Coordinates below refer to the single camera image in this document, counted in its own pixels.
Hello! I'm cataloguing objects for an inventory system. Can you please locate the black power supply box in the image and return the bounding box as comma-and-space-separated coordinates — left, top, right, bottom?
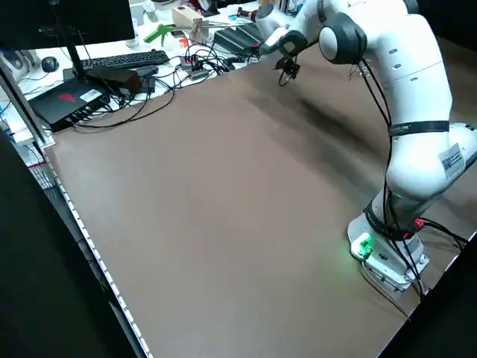
214, 24, 270, 54

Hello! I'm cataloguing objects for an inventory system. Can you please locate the grey hub with red plugs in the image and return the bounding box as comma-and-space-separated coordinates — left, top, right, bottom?
180, 54, 210, 80

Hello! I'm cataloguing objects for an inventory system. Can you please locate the pale wooden box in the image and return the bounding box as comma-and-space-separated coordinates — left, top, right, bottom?
171, 6, 210, 30

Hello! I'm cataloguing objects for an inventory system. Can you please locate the green glue gun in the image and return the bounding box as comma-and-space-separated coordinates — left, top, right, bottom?
143, 23, 176, 43

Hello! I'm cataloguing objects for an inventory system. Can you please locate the black keyboard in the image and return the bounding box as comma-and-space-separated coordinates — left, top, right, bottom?
80, 49, 171, 72

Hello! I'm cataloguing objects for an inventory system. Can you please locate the dark brown box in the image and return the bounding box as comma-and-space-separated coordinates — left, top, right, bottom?
87, 68, 143, 97

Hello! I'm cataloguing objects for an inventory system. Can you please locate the black monitor stand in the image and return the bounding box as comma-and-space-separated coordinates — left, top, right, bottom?
48, 0, 94, 85

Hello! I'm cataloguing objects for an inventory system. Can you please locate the black computer box red logo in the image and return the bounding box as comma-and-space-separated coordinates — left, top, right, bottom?
28, 80, 113, 133

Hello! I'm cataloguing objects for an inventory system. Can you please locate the black monitor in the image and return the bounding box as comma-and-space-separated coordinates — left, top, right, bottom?
0, 0, 136, 50

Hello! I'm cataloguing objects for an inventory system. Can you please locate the black looped cable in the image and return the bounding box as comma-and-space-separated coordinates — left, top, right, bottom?
72, 87, 176, 130

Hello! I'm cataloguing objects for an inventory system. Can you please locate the aluminium frame rail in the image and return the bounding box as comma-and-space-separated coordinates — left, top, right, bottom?
0, 51, 56, 147

